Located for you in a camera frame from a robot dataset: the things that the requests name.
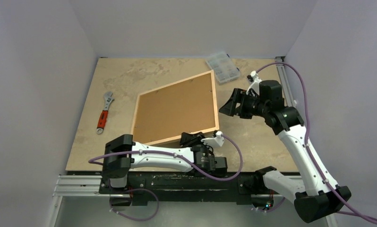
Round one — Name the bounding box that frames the light wooden picture frame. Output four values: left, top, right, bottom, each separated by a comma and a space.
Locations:
130, 70, 221, 146

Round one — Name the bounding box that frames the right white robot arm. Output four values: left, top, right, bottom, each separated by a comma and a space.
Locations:
219, 80, 351, 223

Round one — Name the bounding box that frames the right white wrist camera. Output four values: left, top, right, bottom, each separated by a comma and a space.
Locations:
246, 70, 262, 95

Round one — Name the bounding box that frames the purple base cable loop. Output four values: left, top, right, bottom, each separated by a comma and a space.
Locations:
108, 188, 160, 222

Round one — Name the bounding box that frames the red handled adjustable wrench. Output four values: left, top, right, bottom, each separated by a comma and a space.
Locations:
96, 91, 114, 134

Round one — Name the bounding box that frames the clear plastic organizer box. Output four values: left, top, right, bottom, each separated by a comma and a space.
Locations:
205, 52, 241, 85

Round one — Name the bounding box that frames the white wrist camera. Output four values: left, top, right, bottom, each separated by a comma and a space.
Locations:
246, 70, 262, 95
201, 131, 224, 148

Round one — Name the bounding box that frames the brown hardboard backing board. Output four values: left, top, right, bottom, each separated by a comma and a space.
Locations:
133, 73, 216, 142

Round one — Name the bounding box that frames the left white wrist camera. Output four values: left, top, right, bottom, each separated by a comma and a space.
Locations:
201, 131, 224, 148

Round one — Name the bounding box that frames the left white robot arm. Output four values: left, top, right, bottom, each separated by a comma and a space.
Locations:
102, 131, 228, 193

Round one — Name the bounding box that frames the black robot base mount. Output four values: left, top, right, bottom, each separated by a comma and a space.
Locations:
99, 172, 279, 210

